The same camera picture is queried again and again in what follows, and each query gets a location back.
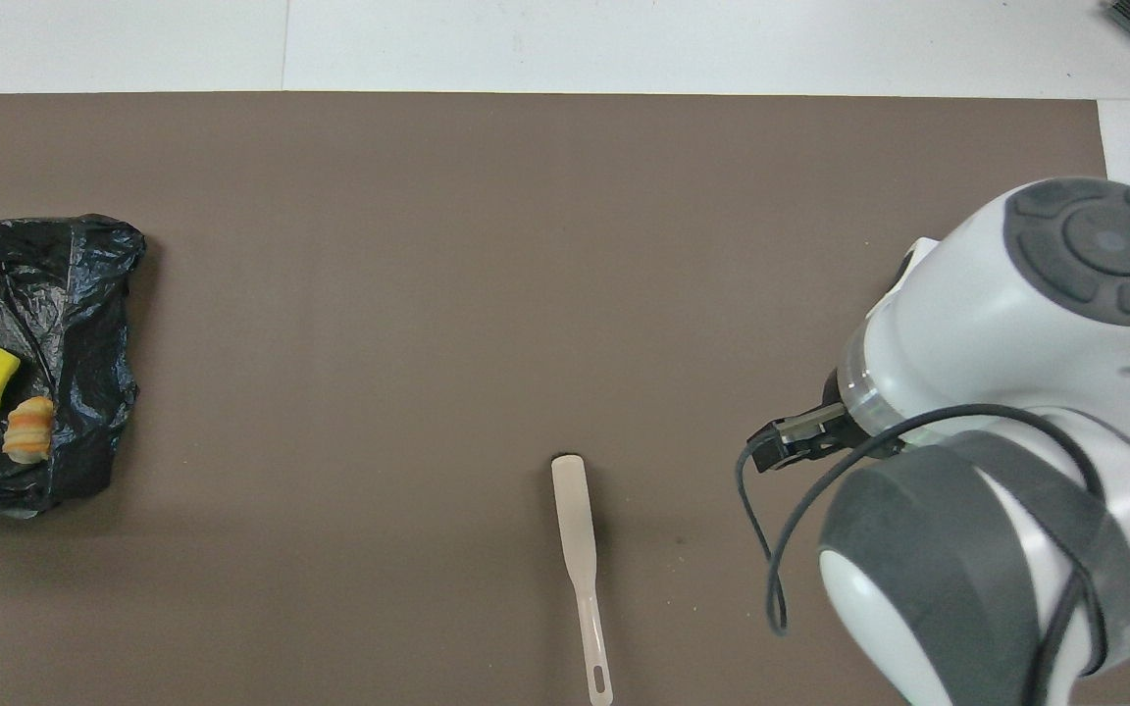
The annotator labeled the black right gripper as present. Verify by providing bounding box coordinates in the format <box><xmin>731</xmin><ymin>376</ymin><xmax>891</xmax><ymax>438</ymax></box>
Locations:
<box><xmin>747</xmin><ymin>369</ymin><xmax>909</xmax><ymax>475</ymax></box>

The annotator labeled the beige hand brush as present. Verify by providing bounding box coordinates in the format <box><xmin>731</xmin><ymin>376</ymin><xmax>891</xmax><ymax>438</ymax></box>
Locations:
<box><xmin>551</xmin><ymin>454</ymin><xmax>615</xmax><ymax>706</ymax></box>

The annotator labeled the pale yellow foam lump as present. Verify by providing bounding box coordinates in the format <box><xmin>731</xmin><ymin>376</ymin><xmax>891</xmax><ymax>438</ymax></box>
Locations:
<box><xmin>2</xmin><ymin>395</ymin><xmax>56</xmax><ymax>465</ymax></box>

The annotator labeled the black bag lined bin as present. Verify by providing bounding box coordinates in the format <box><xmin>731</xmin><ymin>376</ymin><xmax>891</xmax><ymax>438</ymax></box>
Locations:
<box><xmin>0</xmin><ymin>214</ymin><xmax>147</xmax><ymax>519</ymax></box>

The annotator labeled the brown table mat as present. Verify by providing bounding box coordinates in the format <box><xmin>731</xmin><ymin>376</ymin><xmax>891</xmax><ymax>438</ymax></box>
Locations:
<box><xmin>0</xmin><ymin>92</ymin><xmax>1130</xmax><ymax>706</ymax></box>

